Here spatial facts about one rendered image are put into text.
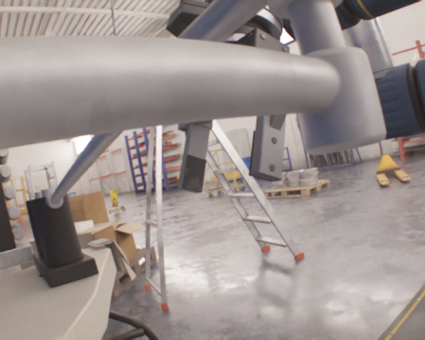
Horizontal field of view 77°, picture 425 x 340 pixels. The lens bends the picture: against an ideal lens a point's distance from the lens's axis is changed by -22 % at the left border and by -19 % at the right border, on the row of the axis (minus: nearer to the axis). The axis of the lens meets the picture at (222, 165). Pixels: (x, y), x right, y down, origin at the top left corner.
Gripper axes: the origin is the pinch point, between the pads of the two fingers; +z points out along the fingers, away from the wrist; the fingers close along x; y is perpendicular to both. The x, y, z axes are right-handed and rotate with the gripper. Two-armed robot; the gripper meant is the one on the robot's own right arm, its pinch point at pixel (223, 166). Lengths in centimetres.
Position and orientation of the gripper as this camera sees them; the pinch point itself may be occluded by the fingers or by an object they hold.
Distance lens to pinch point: 33.6
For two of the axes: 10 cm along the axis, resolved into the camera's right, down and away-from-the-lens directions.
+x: -5.5, 1.4, 8.2
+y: 8.2, 2.4, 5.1
